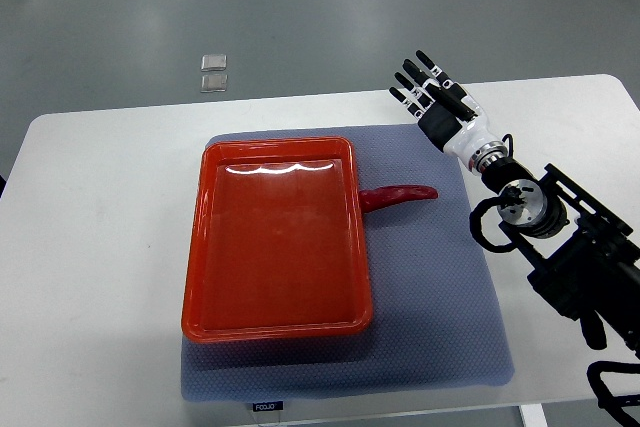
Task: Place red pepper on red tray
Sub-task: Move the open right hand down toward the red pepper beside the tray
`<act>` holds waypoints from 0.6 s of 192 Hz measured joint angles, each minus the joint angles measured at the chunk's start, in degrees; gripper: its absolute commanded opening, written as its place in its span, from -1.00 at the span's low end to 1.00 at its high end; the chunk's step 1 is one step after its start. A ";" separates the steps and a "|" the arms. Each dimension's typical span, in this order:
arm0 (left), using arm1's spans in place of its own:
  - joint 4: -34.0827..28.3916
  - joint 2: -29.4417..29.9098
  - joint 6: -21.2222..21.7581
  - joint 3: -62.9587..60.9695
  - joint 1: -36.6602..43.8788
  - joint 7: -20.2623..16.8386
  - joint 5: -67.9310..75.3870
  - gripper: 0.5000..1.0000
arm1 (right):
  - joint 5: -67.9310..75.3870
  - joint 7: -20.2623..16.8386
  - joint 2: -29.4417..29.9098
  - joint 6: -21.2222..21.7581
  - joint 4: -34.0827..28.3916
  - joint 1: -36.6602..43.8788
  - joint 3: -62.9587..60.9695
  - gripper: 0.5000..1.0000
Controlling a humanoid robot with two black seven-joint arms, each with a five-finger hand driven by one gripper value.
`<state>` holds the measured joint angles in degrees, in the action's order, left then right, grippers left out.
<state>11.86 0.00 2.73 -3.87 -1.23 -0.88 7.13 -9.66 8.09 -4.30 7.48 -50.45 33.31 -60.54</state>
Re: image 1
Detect upper metal floor plate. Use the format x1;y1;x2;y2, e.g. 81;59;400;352
201;54;227;72

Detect lower metal floor plate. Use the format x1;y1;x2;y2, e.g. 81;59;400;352
200;73;228;93

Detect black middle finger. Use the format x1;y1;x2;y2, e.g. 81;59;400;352
402;59;436;89

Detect grey-blue mesh mat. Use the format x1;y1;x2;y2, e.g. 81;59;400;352
181;124;514;403

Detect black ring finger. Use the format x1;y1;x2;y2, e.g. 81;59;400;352
394;72;429;103

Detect red pepper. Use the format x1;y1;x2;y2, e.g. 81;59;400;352
359;185;439;213

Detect white table leg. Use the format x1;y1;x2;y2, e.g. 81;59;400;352
518;403;548;427

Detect black mat label tag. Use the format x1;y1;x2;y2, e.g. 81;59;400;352
252;401;284;413

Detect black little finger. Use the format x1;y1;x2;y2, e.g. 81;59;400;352
388;87;425;117

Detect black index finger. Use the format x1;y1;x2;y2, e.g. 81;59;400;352
416;50;447;79

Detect red plastic tray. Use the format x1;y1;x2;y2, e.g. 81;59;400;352
181;137;373;344

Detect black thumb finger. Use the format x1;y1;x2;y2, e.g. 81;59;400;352
433;86;477;119

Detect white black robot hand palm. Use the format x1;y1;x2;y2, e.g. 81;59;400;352
418;80;491;156

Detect metal floor plate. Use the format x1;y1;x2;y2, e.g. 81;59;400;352
200;73;228;93
201;54;227;72

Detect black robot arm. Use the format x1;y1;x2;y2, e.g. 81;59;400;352
389;51;639;354

